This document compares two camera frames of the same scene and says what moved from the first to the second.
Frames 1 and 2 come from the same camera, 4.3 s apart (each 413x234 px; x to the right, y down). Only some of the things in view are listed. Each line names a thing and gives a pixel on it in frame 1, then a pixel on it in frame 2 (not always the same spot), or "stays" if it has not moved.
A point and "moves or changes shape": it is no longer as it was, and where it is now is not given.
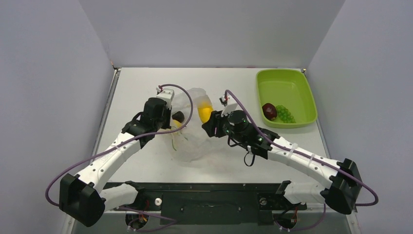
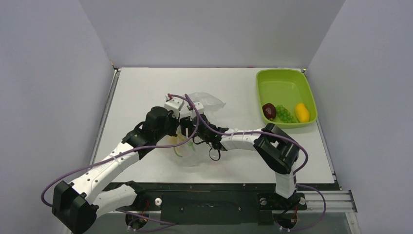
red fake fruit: x=270 y=110 stays
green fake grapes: x=285 y=115 stays
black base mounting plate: x=247 y=204 stays
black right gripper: x=212 y=123 to x=187 y=129
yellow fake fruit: x=204 y=109 to x=302 y=113
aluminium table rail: x=105 y=113 stays
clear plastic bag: x=190 y=141 moves or changes shape
